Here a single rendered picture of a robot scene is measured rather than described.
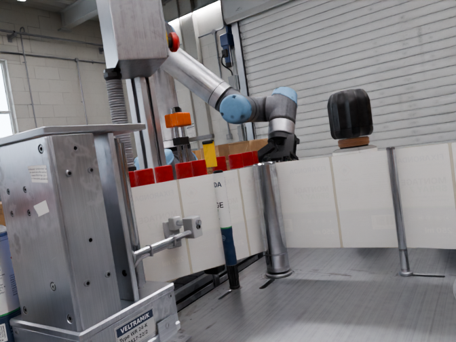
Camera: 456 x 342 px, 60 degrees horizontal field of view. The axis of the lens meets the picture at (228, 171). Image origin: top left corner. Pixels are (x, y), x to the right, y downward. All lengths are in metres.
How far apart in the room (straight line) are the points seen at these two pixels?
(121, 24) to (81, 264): 0.49
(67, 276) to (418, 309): 0.39
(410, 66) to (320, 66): 1.09
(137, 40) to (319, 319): 0.56
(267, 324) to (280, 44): 5.34
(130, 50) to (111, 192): 0.37
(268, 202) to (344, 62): 4.74
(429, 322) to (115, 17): 0.68
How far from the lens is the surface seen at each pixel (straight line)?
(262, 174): 0.64
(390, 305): 0.55
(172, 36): 0.83
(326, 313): 0.53
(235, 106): 1.02
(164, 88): 1.27
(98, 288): 0.44
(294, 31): 5.67
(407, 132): 5.09
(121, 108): 0.81
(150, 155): 0.90
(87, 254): 0.43
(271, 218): 0.64
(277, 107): 1.14
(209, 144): 0.88
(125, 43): 0.78
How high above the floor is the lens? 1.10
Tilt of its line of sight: 3 degrees down
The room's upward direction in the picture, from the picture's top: 8 degrees counter-clockwise
